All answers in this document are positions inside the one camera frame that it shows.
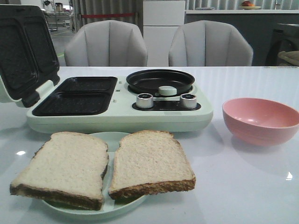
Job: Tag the right silver control knob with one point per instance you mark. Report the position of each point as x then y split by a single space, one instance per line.
188 101

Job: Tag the breakfast maker hinged lid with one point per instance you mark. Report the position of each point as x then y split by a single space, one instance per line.
27 55

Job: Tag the left grey upholstered chair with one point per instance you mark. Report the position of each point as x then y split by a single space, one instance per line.
108 43

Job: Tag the mint green round plate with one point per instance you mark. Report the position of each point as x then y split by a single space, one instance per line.
110 208

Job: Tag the right grey upholstered chair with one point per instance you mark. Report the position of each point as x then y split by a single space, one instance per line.
209 43

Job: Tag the white bread slice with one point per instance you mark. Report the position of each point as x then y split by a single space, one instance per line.
148 163
69 169

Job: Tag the red barrier tape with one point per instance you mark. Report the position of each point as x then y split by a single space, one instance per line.
91 16

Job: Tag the pink plastic bowl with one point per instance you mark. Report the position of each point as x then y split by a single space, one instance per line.
259 121

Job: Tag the beige cushion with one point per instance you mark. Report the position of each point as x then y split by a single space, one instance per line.
290 58

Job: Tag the left silver control knob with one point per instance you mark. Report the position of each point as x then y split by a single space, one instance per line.
144 101

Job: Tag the dark appliance at right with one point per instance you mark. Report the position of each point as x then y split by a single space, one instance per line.
285 37

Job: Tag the silver control knob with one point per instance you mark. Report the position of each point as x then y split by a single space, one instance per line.
144 101
188 101

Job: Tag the mint green breakfast maker base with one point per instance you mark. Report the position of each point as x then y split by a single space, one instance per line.
106 104

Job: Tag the fruit plate on counter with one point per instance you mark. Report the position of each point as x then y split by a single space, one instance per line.
248 5

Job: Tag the black round frying pan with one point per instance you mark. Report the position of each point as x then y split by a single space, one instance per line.
160 82

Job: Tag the grey upholstered chair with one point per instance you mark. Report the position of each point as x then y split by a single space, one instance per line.
108 43
209 43

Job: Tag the white cabinet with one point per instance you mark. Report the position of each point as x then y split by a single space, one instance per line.
161 19

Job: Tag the grey counter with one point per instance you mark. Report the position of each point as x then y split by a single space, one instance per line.
255 25

